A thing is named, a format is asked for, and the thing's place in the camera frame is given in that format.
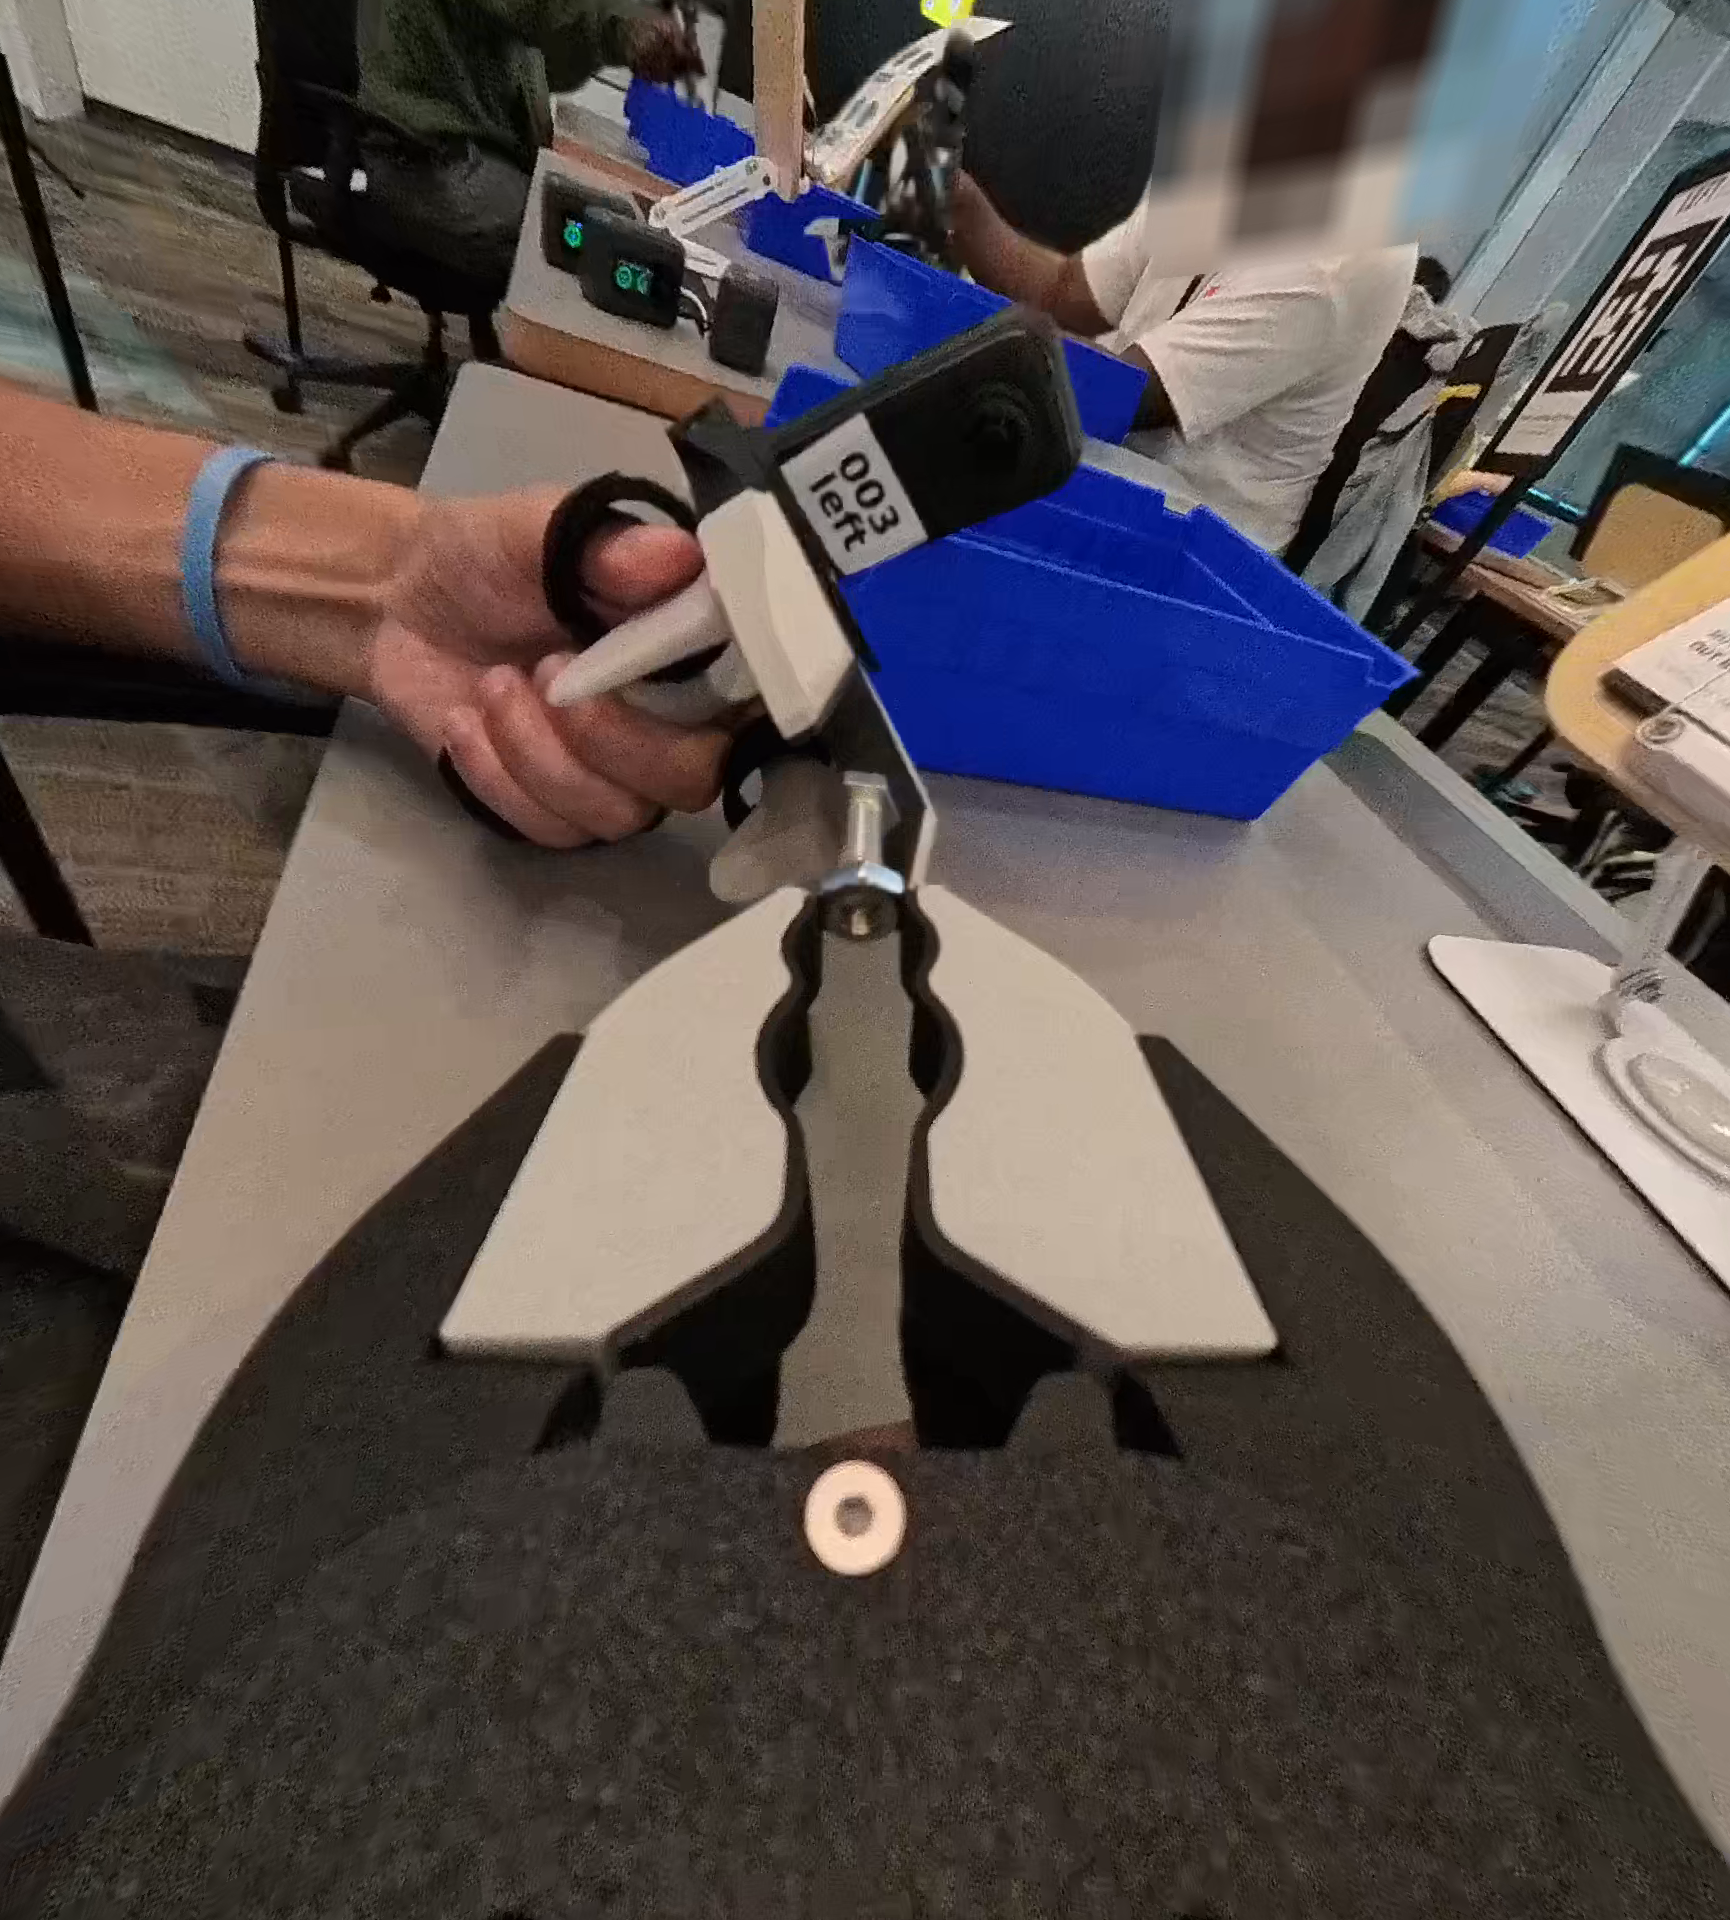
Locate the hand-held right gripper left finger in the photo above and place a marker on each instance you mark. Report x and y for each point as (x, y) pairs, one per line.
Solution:
(641, 1185)

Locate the black jacket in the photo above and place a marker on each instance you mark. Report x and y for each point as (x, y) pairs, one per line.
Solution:
(1360, 434)

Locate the person's left hand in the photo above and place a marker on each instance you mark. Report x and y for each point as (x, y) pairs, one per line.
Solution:
(491, 631)

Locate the wooden white document stand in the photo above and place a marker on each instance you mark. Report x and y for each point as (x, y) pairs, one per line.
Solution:
(1525, 1005)

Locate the black box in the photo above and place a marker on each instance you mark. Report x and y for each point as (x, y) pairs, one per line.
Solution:
(743, 322)

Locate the blue wristband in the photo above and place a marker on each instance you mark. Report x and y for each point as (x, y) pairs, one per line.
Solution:
(212, 554)

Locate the black charger with green lights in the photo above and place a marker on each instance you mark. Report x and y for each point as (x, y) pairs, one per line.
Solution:
(573, 224)
(633, 270)

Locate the silver hex bolt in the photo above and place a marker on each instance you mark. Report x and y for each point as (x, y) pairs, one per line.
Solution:
(858, 897)

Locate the blue plastic bin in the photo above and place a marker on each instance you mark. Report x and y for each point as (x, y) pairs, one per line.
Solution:
(685, 135)
(1489, 523)
(804, 241)
(924, 322)
(1105, 674)

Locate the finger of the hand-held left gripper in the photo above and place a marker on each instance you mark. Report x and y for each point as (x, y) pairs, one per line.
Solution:
(782, 841)
(782, 615)

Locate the grey desk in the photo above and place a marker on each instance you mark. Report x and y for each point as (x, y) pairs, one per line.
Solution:
(354, 975)

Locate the small wooden document stand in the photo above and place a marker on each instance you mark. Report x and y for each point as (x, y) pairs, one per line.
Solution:
(1652, 524)
(880, 91)
(775, 91)

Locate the dark trouser leg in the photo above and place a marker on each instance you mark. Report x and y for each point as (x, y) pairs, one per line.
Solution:
(10, 1200)

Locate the denim jacket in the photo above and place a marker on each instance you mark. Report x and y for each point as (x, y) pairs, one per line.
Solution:
(1391, 511)

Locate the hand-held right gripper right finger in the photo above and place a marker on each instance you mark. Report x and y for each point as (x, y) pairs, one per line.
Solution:
(1090, 1185)

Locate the person's left forearm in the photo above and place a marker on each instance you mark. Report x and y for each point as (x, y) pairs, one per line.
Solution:
(54, 495)

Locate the black office chair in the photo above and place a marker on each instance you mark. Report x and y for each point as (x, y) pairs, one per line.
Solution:
(341, 180)

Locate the black framed marker poster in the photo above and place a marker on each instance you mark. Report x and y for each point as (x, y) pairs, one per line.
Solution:
(1631, 301)

